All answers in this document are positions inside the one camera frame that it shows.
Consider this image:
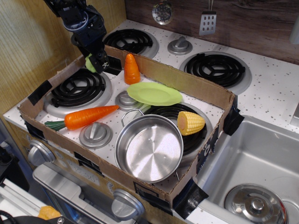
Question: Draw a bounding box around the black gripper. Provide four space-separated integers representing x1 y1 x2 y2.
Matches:
71 5 110 73

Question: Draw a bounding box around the light green toy broccoli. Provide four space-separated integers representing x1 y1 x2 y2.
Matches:
85 54 96 73

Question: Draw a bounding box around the stainless steel pan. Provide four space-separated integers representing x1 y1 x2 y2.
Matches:
114 109 184 184

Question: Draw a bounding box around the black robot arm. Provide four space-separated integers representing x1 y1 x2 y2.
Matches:
45 0 110 73

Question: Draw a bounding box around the front left black burner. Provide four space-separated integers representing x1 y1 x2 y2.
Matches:
44 69 113 118

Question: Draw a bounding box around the black burner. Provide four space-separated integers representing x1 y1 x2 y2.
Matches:
104 29 159 59
179 51 252 95
142 103 213 168
44 69 113 118

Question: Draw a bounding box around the orange toy carrot cone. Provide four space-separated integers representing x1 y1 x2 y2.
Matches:
124 53 141 84

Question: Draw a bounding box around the back left black burner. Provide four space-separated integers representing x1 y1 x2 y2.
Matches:
104 29 159 59

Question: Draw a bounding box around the silver stove knob centre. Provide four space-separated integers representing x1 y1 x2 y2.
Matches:
115 91 145 112

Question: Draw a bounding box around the silver stove knob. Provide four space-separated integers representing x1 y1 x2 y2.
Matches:
167 37 193 56
115 91 145 112
79 122 113 149

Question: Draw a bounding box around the light green plastic plate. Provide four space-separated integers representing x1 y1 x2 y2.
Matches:
127 82 183 106

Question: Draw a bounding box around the orange toy carrot with leaves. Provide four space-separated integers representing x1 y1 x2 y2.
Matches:
45 105 119 131

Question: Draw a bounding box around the silver stove knob front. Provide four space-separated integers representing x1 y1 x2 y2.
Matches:
79 122 113 149

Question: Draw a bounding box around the hanging silver strainer ladle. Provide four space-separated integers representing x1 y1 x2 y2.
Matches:
152 0 174 25

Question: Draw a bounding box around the silver stove knob back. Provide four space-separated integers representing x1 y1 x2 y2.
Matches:
167 37 193 56

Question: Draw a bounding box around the yellow toy corn cob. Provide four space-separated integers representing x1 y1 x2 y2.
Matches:
177 111 206 136

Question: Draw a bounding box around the silver oven knob left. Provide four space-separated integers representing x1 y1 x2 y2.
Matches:
28 140 56 167

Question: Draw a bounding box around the silver oven knob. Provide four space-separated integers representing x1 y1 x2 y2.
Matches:
111 189 145 221
28 140 56 167

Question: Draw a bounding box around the hanging silver spatula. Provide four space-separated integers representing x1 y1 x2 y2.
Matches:
199 0 217 36

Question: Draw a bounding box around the back right black burner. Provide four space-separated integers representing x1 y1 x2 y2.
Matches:
179 51 252 95

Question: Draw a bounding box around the front right black burner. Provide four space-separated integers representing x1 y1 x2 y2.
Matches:
142 103 213 168

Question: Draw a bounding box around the silver oven knob right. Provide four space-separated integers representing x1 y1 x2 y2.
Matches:
111 189 145 221

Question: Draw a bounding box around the yellow orange object bottom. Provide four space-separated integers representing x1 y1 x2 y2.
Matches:
37 205 61 220

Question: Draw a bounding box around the grey toy sink basin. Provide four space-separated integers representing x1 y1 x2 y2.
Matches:
198 116 299 224

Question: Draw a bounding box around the steel pot lid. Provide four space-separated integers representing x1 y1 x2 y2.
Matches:
223 184 289 224

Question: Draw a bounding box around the silver oven door handle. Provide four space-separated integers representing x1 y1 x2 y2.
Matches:
33 165 122 224

